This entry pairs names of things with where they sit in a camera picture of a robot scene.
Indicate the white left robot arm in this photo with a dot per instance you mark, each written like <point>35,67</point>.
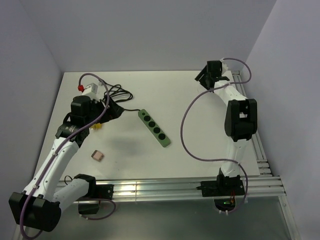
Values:
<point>39,205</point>

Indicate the brown plug adapter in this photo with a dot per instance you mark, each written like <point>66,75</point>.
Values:
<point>97,155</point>

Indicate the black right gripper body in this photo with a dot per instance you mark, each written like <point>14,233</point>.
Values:
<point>203,80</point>

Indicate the green power strip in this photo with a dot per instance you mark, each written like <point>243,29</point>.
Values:
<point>154,128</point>

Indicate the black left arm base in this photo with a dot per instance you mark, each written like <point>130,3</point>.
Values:
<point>91,204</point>

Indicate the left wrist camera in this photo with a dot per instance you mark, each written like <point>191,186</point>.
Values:
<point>90,90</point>

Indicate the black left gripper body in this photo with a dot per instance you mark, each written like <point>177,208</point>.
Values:
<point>97,108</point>

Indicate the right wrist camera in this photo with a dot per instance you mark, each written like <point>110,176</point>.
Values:
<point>224,66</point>

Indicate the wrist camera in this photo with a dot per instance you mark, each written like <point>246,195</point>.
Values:
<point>90,90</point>
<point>224,66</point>

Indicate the yellow plug adapter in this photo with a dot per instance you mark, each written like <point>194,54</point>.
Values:
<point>96,126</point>

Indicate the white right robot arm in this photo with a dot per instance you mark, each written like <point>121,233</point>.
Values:
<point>241,118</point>

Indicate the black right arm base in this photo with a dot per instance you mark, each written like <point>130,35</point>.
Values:
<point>212,188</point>

